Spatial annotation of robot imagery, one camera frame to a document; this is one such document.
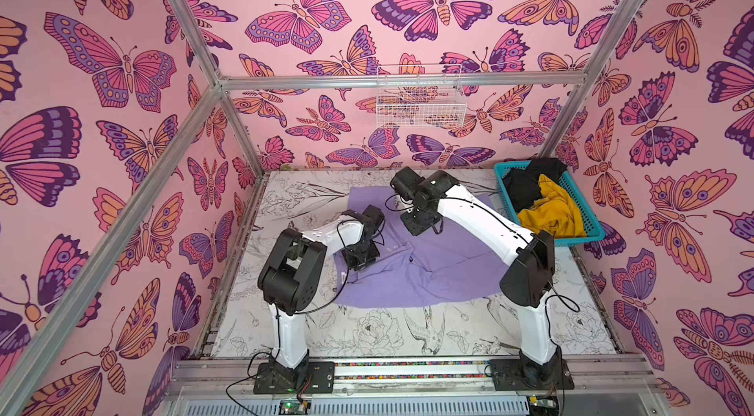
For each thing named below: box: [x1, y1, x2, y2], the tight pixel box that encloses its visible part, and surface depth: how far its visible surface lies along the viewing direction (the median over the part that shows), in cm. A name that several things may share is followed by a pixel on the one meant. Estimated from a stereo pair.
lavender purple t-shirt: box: [332, 186, 510, 309], surface depth 92 cm
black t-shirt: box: [502, 157, 568, 213], surface depth 108 cm
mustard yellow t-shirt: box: [517, 173, 588, 239], surface depth 98 cm
